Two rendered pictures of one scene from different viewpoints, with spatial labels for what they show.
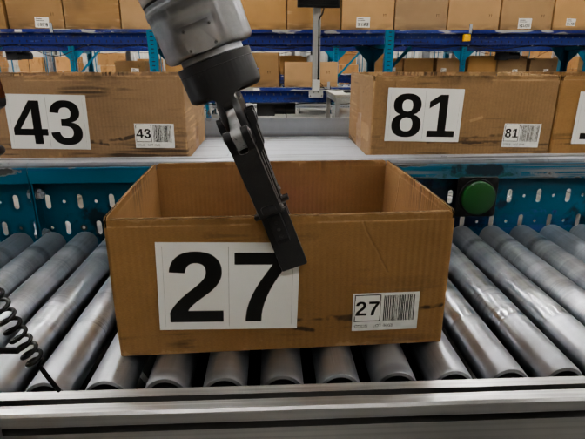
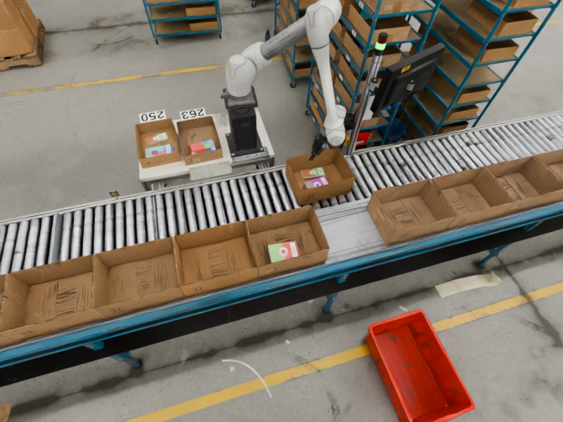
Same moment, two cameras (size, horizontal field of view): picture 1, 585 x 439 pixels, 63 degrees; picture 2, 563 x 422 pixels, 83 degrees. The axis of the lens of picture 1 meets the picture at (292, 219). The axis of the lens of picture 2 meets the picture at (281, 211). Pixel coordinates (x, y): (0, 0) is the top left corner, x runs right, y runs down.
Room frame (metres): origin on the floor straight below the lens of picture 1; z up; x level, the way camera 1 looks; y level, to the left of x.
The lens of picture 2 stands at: (1.97, -0.63, 2.54)
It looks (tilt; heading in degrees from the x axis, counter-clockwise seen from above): 56 degrees down; 164
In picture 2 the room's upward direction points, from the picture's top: 3 degrees clockwise
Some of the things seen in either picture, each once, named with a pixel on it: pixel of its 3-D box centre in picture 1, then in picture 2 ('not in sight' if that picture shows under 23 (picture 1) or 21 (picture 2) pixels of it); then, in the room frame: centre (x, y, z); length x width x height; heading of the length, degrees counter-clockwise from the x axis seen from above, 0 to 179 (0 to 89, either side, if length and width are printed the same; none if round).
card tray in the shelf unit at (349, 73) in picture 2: not in sight; (364, 70); (-0.27, 0.69, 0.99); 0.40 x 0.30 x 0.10; 179
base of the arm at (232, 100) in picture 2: not in sight; (236, 93); (0.12, -0.44, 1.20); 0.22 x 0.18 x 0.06; 88
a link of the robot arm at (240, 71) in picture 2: not in sight; (239, 74); (0.11, -0.42, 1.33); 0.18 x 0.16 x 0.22; 142
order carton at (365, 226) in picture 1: (278, 239); (318, 176); (0.64, 0.02, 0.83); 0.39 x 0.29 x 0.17; 95
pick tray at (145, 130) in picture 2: not in sight; (157, 142); (0.04, -1.07, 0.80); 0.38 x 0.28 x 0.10; 4
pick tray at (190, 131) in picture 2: not in sight; (199, 139); (0.07, -0.76, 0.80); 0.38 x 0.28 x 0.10; 4
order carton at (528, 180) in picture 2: not in sight; (516, 185); (1.09, 1.21, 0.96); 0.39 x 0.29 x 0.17; 92
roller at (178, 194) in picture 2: not in sight; (182, 220); (0.73, -0.95, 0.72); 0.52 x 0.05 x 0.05; 3
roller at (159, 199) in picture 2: not in sight; (162, 224); (0.74, -1.08, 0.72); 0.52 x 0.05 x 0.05; 3
